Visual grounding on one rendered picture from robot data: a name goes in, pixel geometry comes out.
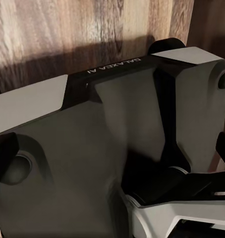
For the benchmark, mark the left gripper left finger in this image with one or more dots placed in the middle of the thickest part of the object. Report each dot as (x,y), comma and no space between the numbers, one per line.
(9,147)

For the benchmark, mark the bed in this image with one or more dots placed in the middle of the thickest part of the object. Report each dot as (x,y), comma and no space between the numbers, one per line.
(207,31)

